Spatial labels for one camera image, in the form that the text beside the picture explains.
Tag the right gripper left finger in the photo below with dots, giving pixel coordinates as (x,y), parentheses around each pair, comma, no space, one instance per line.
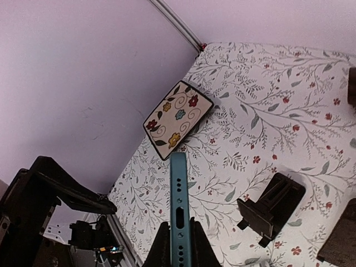
(159,254)

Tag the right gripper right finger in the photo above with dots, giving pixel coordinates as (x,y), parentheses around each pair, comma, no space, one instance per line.
(201,250)

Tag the teal smartphone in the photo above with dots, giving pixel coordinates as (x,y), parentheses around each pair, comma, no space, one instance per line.
(180,242)

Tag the black smartphone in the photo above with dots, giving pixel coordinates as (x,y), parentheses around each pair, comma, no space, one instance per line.
(339,248)

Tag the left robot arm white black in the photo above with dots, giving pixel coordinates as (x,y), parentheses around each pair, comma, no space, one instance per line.
(27,207)

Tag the black folding phone stand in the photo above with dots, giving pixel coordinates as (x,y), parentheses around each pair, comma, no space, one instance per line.
(268,215)

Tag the floral square coaster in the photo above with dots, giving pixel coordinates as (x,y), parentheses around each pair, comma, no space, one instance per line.
(175,116)

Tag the black cylinder speaker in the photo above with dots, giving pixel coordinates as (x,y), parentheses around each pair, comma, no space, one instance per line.
(351,92)

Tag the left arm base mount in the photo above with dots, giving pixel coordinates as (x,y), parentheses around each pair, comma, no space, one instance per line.
(98,237)

